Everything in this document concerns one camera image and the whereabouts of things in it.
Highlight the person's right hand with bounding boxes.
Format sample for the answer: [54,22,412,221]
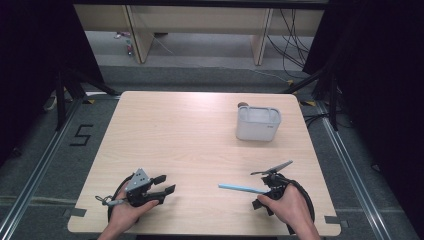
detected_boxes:
[257,184,315,232]

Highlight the grey plug with wire loop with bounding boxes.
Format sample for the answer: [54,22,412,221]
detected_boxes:
[94,195,127,208]

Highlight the black floor cables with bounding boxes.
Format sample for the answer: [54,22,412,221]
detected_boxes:
[302,112,334,129]

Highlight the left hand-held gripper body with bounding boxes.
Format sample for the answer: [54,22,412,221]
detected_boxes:
[124,167,154,208]

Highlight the grey tape piece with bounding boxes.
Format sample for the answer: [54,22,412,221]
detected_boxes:
[62,207,88,219]
[324,215,350,229]

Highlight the pink and red floor items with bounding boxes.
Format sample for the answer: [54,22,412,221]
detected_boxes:
[114,31,135,57]

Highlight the metal floor rail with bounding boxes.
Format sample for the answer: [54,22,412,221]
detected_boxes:
[0,97,83,240]
[315,100,394,240]

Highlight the black metal stand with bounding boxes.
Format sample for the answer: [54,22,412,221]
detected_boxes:
[282,65,340,132]
[54,69,120,132]

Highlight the white plastic container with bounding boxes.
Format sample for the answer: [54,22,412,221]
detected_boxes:
[235,105,282,142]

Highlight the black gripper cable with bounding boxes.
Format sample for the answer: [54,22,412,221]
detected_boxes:
[107,173,135,224]
[282,178,317,235]

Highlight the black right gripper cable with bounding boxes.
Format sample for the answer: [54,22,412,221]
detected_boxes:
[282,178,317,235]

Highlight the person's left hand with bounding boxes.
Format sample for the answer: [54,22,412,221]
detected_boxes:
[106,183,161,235]

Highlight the beige wooden desk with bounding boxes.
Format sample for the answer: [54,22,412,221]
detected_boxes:
[73,4,325,66]

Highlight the black curtain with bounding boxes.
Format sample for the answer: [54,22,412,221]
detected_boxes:
[0,0,105,166]
[302,0,424,231]

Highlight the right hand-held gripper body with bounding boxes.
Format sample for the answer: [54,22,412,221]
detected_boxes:
[250,160,295,202]

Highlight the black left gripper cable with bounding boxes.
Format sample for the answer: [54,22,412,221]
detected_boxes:
[107,173,135,224]

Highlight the bundle of black cables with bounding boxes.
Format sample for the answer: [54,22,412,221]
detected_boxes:
[265,8,315,80]

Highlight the light blue toothbrush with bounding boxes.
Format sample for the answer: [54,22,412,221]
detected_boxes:
[217,183,270,195]

